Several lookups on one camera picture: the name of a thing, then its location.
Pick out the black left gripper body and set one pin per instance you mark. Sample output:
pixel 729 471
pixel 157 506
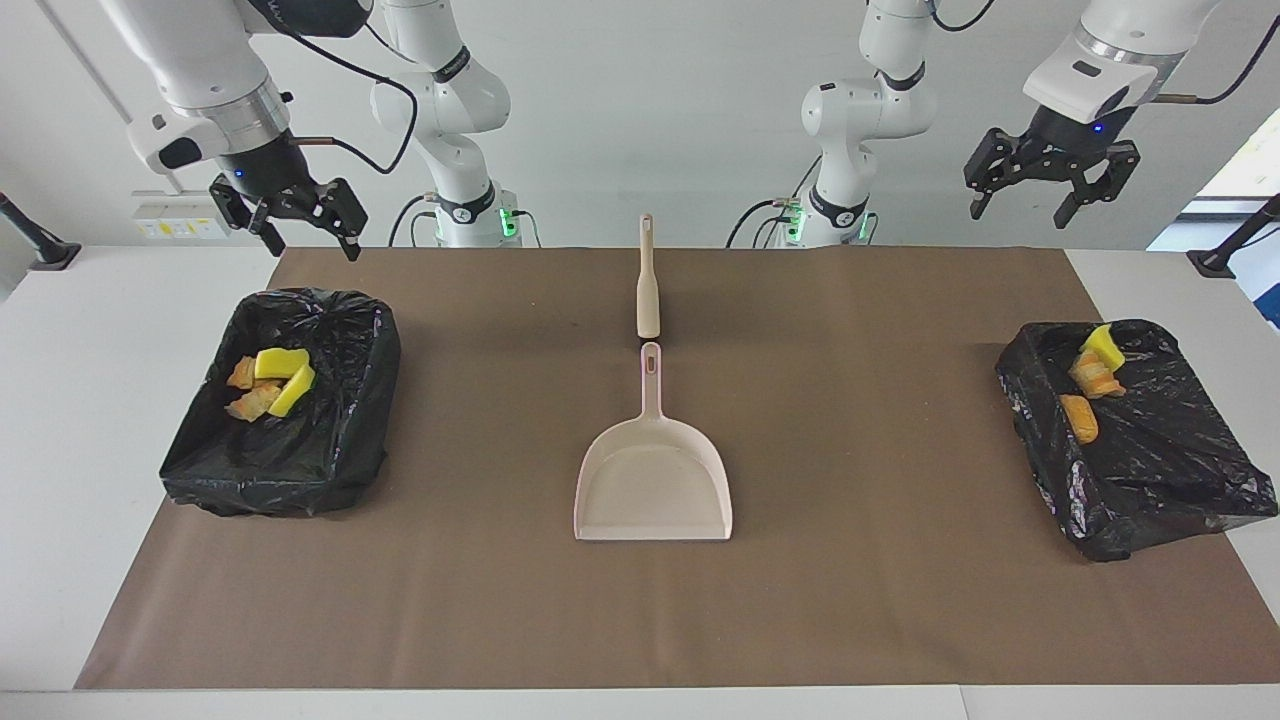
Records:
pixel 1065 135

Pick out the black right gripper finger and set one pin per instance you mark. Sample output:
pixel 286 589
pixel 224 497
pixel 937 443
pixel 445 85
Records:
pixel 245 215
pixel 345 210

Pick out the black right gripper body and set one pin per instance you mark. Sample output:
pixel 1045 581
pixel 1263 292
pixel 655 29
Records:
pixel 270 180

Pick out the black bag lined bin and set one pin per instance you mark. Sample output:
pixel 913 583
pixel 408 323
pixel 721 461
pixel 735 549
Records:
pixel 1150 470
pixel 300 460

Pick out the brown table mat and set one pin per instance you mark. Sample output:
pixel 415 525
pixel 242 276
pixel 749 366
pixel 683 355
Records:
pixel 640 620

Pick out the green and yellow sponge piece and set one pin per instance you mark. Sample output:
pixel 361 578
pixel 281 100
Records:
pixel 293 390

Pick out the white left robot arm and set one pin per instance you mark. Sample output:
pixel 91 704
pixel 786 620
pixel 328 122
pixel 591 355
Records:
pixel 860 110

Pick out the orange croissant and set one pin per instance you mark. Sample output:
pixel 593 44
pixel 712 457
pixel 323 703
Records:
pixel 253 404
pixel 242 373

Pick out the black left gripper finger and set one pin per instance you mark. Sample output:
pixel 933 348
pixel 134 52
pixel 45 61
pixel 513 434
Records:
pixel 1100 175
pixel 990 165

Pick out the beige hand brush black bristles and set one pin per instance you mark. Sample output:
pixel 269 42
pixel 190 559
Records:
pixel 648 290

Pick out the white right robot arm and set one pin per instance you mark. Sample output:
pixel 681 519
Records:
pixel 445 100

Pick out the pale bread chunk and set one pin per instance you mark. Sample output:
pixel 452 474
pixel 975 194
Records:
pixel 1093 378

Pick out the grey wall conduit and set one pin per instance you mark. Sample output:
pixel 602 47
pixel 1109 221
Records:
pixel 85 60

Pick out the brown bread roll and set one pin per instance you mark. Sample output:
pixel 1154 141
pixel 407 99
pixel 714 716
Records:
pixel 1081 418

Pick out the beige plastic dustpan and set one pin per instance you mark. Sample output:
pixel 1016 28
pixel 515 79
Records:
pixel 655 480

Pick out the white wall socket box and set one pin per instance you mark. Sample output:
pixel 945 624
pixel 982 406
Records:
pixel 175 218

